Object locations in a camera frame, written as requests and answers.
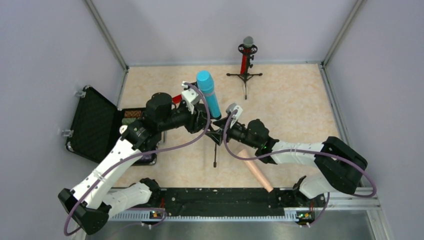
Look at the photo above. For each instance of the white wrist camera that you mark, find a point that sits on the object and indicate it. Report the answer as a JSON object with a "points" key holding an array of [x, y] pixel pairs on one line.
{"points": [[190, 96], [235, 111]]}

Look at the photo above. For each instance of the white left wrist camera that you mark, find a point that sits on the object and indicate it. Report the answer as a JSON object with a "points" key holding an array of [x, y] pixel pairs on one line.
{"points": [[190, 96]]}

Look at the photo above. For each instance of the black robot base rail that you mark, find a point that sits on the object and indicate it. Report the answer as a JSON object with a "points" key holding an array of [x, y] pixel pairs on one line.
{"points": [[226, 202]]}

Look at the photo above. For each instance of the red toy brick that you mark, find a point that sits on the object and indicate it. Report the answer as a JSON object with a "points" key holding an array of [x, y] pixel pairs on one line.
{"points": [[177, 99]]}

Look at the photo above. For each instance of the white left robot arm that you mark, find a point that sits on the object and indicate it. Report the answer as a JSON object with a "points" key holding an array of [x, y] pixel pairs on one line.
{"points": [[90, 204]]}

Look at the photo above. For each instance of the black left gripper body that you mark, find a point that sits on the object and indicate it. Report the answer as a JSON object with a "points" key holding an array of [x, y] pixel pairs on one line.
{"points": [[201, 118]]}

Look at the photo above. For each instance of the black tripod clip mic stand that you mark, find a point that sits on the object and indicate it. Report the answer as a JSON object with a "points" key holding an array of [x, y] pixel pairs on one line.
{"points": [[215, 149]]}

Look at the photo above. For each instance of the pink microphone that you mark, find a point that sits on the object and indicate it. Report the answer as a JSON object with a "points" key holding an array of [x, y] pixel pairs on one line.
{"points": [[258, 175]]}

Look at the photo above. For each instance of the open black carrying case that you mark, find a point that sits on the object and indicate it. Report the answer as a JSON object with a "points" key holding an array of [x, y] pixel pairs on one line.
{"points": [[96, 124]]}

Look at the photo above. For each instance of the red glitter microphone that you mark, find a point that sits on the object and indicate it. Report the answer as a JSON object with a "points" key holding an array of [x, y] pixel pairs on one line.
{"points": [[245, 49]]}

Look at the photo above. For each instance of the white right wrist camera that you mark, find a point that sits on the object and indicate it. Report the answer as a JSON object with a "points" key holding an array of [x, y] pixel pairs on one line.
{"points": [[235, 111]]}

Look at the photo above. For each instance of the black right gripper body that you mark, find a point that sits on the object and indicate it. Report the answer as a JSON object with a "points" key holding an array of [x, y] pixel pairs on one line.
{"points": [[227, 126]]}

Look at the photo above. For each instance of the black shock mount tripod stand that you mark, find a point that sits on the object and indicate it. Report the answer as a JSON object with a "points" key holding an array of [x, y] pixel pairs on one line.
{"points": [[246, 77]]}

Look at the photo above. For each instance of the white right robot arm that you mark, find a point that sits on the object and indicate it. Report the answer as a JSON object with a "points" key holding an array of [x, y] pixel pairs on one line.
{"points": [[340, 166]]}

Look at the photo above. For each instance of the blue microphone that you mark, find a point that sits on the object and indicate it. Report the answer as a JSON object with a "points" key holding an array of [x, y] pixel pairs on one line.
{"points": [[206, 85]]}

